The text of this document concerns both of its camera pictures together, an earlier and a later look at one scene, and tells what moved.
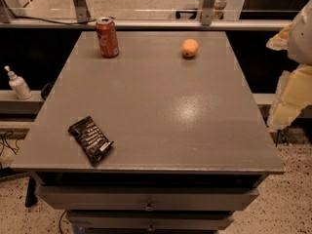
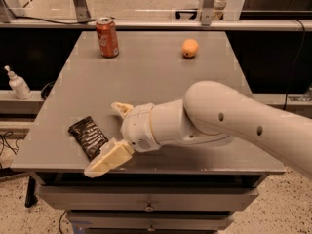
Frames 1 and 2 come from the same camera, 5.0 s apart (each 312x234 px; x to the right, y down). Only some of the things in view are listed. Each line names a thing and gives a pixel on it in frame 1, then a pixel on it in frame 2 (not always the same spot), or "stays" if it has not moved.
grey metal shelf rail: (144, 24) stays
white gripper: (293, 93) -> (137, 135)
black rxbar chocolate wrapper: (92, 140) stays
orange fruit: (189, 48) stays
